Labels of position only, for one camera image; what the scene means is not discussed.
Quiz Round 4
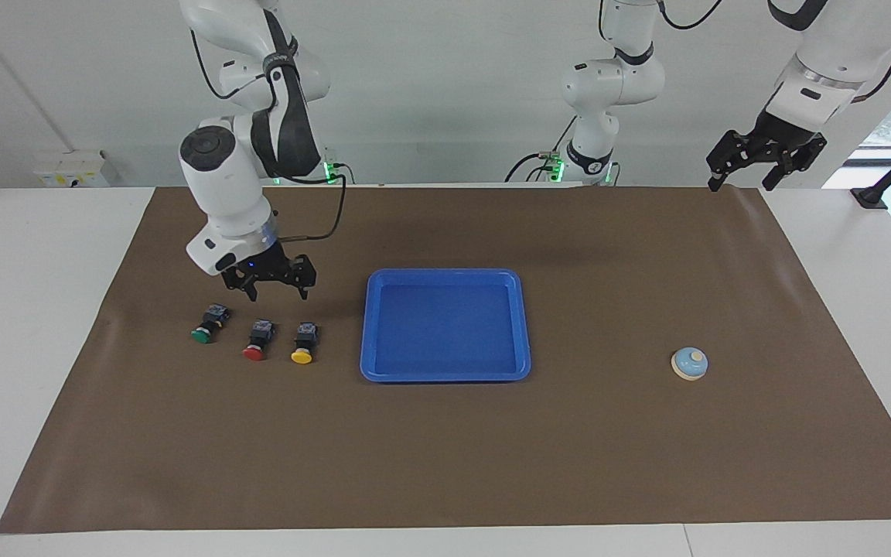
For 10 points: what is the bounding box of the red push button switch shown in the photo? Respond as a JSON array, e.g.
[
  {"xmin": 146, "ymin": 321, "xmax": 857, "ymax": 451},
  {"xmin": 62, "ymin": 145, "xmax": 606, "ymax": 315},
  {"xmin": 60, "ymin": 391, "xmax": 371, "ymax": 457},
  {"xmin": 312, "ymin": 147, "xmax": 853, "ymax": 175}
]
[{"xmin": 242, "ymin": 319, "xmax": 276, "ymax": 362}]

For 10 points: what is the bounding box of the yellow push button switch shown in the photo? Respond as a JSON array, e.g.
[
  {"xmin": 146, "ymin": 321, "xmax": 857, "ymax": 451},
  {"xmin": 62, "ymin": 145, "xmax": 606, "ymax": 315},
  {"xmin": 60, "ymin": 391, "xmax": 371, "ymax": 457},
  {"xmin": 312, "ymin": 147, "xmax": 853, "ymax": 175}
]
[{"xmin": 291, "ymin": 321, "xmax": 320, "ymax": 365}]

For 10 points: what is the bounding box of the green push button switch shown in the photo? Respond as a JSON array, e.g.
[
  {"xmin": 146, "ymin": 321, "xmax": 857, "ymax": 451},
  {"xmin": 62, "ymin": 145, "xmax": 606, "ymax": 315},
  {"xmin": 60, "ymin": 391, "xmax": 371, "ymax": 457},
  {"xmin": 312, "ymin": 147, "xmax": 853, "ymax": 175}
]
[{"xmin": 190, "ymin": 303, "xmax": 231, "ymax": 345}]

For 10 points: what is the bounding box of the light blue call bell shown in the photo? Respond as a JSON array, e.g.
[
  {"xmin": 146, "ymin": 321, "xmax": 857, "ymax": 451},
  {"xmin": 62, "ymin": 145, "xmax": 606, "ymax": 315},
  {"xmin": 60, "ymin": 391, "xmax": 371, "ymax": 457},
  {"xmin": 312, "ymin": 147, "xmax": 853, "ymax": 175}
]
[{"xmin": 671, "ymin": 347, "xmax": 709, "ymax": 383}]

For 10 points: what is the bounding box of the blue plastic tray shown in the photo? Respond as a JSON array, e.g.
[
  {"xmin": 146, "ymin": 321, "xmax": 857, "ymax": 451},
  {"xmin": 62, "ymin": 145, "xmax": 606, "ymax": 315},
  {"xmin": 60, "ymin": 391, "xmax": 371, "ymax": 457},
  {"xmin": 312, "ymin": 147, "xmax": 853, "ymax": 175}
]
[{"xmin": 359, "ymin": 268, "xmax": 532, "ymax": 384}]

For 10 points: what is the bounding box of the brown table mat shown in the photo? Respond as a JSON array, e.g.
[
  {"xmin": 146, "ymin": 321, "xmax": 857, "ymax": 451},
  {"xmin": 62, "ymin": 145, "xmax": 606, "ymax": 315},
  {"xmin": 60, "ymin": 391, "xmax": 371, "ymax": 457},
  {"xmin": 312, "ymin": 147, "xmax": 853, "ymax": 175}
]
[{"xmin": 0, "ymin": 184, "xmax": 891, "ymax": 535}]

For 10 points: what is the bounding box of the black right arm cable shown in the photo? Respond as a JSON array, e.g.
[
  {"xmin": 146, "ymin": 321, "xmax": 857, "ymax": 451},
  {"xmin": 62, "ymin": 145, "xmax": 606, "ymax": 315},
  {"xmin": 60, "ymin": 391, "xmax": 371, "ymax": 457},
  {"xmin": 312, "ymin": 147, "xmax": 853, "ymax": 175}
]
[{"xmin": 268, "ymin": 174, "xmax": 348, "ymax": 244}]

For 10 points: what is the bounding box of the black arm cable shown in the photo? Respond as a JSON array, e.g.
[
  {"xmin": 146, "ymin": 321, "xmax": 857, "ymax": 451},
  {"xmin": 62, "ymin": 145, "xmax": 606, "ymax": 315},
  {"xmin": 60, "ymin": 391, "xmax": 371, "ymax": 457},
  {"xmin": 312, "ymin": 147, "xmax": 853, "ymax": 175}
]
[
  {"xmin": 268, "ymin": 174, "xmax": 348, "ymax": 244},
  {"xmin": 658, "ymin": 0, "xmax": 725, "ymax": 32}
]

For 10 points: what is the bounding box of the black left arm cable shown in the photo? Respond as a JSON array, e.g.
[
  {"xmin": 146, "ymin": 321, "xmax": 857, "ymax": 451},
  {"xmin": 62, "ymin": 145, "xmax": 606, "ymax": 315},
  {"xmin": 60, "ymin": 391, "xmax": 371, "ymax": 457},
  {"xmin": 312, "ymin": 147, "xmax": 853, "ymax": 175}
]
[{"xmin": 658, "ymin": 0, "xmax": 725, "ymax": 32}]

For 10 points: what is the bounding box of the black left base cable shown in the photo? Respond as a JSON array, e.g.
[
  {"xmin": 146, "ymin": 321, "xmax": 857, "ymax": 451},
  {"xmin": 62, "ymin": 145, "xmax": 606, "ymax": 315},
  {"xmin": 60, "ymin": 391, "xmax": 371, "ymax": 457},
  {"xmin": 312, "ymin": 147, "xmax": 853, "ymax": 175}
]
[{"xmin": 504, "ymin": 116, "xmax": 578, "ymax": 185}]

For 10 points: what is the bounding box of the white wall socket box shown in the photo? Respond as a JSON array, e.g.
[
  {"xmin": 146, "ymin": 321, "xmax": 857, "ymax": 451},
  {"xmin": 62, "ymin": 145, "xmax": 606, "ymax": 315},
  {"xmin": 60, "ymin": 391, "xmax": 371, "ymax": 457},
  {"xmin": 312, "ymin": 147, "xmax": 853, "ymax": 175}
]
[{"xmin": 34, "ymin": 149, "xmax": 111, "ymax": 188}]

